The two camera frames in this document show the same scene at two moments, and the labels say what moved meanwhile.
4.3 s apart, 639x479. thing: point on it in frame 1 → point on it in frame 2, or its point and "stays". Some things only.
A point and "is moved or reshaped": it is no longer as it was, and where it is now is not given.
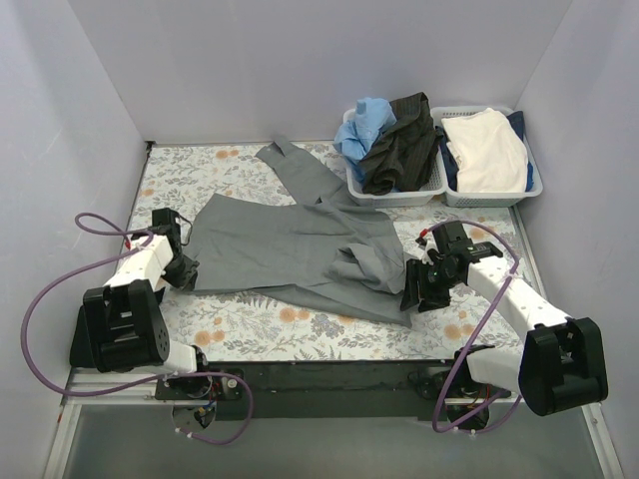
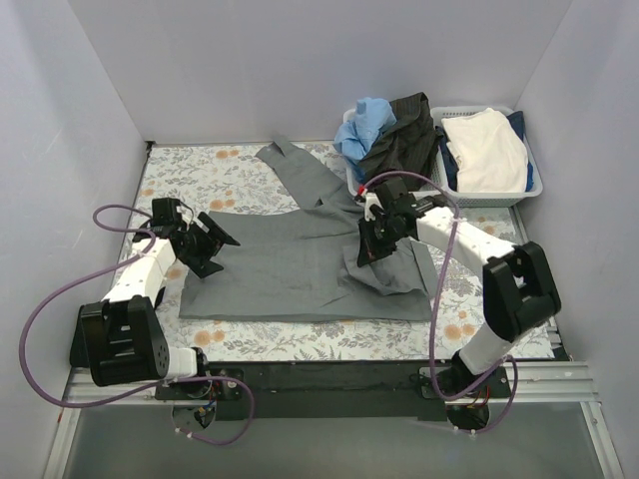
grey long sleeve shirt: x=329 y=248 is moved or reshaped
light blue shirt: x=355 y=137 stays
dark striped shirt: x=402 y=160 stays
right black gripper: x=425 y=284 → x=375 y=235
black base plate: x=329 y=390 stays
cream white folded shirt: x=490 y=154 stays
